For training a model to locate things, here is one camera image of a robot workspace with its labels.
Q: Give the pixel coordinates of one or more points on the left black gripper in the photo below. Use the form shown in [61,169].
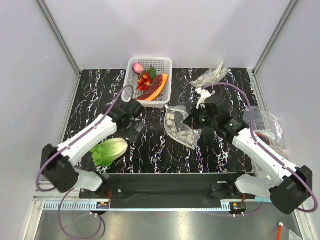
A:
[132,134]

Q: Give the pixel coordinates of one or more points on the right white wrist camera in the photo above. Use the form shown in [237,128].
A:
[203,95]

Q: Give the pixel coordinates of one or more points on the right aluminium frame post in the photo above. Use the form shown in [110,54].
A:
[276,33]

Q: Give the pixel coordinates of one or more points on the white slotted cable duct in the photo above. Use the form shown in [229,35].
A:
[142,206]

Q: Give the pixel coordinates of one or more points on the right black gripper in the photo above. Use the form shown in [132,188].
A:
[191,120]

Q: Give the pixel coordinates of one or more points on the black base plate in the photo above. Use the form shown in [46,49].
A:
[123,185]

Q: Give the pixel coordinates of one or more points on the red cherry bunch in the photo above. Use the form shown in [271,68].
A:
[146,78]

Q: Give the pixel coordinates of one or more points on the aluminium frame post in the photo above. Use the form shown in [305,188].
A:
[276,33]
[58,35]

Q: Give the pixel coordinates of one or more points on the zip bag with white slices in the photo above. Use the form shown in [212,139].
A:
[177,130]

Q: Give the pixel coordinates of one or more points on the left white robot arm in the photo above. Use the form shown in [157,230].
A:
[58,163]

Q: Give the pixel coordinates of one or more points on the crumpled clear bags pile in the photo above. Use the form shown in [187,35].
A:
[267,127]

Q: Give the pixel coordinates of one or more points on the back bag of slices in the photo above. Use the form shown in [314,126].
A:
[211,76]

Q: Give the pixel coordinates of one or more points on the left aluminium frame post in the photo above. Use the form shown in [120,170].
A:
[58,35]

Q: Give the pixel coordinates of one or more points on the white perforated plastic basket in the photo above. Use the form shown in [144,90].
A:
[162,65]

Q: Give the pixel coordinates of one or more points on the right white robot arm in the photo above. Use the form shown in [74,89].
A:
[287,187]

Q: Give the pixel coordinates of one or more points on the green lettuce head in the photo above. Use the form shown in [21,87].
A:
[104,154]

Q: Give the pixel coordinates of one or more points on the purple onion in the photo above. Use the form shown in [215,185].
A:
[138,68]

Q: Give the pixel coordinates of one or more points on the orange papaya slice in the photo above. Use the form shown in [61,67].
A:
[155,89]

